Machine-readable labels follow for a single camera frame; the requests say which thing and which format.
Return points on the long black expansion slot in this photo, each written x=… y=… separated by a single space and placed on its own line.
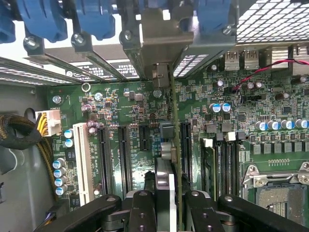
x=105 y=159
x=186 y=154
x=125 y=159

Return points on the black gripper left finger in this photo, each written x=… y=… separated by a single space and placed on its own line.
x=141 y=212

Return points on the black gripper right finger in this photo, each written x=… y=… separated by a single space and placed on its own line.
x=200 y=212

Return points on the metal slot cover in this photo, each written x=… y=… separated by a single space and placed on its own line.
x=131 y=48
x=33 y=48
x=83 y=44

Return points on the short black expansion slot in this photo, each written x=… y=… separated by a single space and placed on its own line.
x=144 y=137

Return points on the white power connector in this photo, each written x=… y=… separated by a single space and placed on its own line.
x=54 y=120

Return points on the black RAM slot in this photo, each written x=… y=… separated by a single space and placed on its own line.
x=231 y=164
x=220 y=164
x=240 y=149

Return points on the CPU socket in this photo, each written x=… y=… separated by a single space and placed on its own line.
x=280 y=203

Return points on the open grey PC case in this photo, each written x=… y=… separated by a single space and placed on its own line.
x=19 y=193

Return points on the white expansion slot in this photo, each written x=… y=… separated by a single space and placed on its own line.
x=83 y=164

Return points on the green motherboard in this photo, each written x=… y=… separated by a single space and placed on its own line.
x=144 y=101

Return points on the blue card clip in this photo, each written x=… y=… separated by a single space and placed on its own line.
x=214 y=14
x=96 y=19
x=43 y=19
x=6 y=21

